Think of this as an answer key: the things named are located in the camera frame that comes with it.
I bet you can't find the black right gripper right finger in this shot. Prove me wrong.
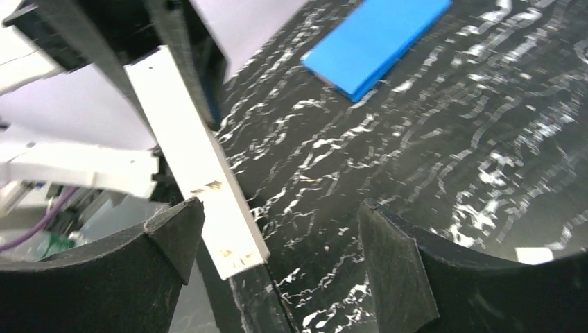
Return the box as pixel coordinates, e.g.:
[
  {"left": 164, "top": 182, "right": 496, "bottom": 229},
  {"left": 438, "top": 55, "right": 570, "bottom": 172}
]
[{"left": 358, "top": 199, "right": 587, "bottom": 332}]

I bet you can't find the blue flat box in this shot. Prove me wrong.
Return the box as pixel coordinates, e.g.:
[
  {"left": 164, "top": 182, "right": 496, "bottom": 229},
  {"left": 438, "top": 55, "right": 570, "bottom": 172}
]
[{"left": 301, "top": 0, "right": 451, "bottom": 103}]

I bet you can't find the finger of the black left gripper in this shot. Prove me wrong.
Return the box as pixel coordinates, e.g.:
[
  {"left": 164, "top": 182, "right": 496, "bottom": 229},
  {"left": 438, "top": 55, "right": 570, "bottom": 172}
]
[
  {"left": 2, "top": 1, "right": 151, "bottom": 129},
  {"left": 144, "top": 0, "right": 227, "bottom": 131}
]

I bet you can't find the white remote control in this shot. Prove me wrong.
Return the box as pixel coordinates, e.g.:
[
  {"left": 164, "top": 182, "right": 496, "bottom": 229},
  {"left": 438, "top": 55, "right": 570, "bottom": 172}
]
[{"left": 124, "top": 46, "right": 270, "bottom": 280}]

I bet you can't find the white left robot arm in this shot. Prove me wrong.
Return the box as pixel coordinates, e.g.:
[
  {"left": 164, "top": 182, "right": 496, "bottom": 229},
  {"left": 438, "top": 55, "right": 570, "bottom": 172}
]
[{"left": 1, "top": 1, "right": 226, "bottom": 198}]

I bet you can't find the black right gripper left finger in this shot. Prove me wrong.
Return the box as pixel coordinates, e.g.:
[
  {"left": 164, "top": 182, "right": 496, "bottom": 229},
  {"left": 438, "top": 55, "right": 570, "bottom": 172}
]
[{"left": 1, "top": 198, "right": 205, "bottom": 332}]

